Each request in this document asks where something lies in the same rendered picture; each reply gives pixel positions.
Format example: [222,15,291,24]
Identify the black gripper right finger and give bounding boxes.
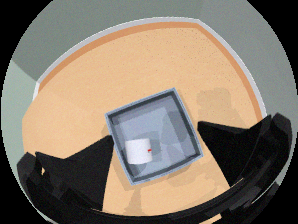
[197,115,271,188]

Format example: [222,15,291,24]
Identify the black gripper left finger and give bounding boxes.
[35,135,114,212]

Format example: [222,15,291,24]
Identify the white cylinder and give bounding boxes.
[125,139,152,164]

